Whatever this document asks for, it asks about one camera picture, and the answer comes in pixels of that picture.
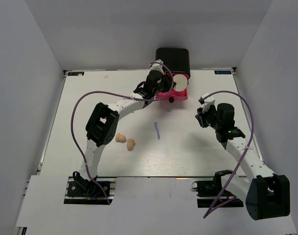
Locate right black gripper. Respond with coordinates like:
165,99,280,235
195,103,222,130

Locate round beige powder puff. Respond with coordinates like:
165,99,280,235
173,74,188,92

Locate black drawer organizer cabinet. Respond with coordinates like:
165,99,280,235
155,47,190,75

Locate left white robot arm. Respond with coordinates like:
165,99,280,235
74,70,175,195

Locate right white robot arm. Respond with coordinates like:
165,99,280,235
195,103,290,220

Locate beige makeup sponge left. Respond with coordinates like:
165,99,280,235
115,133,127,143

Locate beige makeup sponge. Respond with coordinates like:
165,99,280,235
127,139,136,151
115,133,127,143

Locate beige makeup sponge right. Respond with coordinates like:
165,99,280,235
127,139,136,151

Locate purple eyebrow razor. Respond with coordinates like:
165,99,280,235
154,122,160,140

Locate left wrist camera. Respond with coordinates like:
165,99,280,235
150,59,164,73

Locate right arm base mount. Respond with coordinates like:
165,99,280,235
191,170,244,208

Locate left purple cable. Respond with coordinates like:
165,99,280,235
70,62,175,204

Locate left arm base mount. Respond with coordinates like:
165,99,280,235
64,172,116,205

